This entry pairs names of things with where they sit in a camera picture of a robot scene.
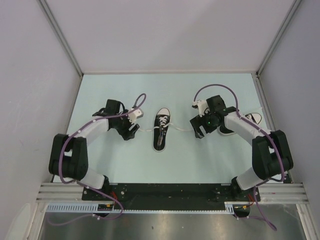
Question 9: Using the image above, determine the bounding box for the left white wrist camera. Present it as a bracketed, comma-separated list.
[127, 108, 144, 124]

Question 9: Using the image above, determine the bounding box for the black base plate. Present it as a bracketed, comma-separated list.
[81, 182, 261, 204]

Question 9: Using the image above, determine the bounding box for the aluminium frame rail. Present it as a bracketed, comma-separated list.
[36, 183, 309, 204]

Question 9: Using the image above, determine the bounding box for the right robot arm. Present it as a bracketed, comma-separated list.
[190, 95, 294, 201]

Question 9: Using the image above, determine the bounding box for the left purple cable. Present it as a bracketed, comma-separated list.
[47, 93, 147, 227]

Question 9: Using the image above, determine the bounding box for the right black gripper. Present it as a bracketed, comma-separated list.
[189, 109, 220, 139]

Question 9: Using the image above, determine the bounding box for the black canvas sneaker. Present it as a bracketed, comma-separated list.
[153, 107, 171, 152]
[217, 112, 263, 136]

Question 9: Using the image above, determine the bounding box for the white slotted cable duct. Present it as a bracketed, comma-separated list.
[46, 201, 237, 215]

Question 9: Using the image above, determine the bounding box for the white shoelace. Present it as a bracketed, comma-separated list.
[138, 122, 193, 133]

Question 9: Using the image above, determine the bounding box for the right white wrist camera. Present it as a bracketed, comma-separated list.
[191, 100, 210, 118]

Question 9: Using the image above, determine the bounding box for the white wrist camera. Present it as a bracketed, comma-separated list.
[191, 100, 210, 118]
[127, 108, 144, 124]

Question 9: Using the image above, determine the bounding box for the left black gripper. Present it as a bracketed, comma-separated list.
[112, 109, 139, 140]

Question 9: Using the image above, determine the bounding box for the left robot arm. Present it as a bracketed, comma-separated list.
[48, 99, 144, 200]

